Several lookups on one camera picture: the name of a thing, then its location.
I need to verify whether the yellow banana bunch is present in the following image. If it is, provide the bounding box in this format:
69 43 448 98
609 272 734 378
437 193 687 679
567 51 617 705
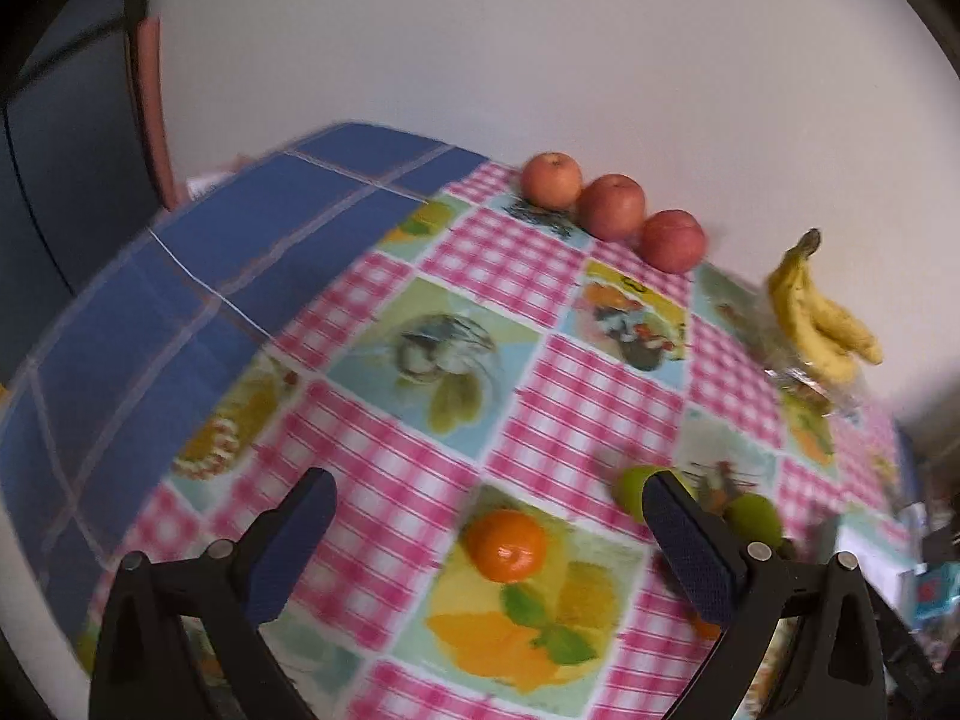
765 229 884 385

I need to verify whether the clear plastic container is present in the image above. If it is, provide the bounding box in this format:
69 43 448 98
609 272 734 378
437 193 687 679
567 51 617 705
754 292 871 417

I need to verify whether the pink checked printed tablecloth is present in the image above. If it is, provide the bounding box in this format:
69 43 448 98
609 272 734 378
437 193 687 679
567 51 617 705
75 161 923 720

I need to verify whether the teal box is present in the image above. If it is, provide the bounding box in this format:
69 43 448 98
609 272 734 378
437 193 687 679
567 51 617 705
911 566 960 625

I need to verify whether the red apple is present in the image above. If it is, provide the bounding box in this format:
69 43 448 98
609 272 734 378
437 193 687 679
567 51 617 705
576 174 647 242
637 208 708 275
521 152 584 209

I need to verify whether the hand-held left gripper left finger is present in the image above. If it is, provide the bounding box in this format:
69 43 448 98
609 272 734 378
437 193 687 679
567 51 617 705
88 467 338 720

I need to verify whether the blue checked cloth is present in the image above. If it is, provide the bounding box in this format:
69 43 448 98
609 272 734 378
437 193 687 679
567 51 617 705
0 120 492 616

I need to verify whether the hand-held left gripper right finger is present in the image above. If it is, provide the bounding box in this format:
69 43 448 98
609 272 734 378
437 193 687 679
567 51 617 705
641 469 891 720

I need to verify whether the green oval fruit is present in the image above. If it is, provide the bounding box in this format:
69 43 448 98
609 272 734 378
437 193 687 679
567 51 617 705
611 465 695 524
724 493 785 550

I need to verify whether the red-brown chair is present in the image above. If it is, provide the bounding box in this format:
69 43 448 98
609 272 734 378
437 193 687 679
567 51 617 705
135 17 185 211

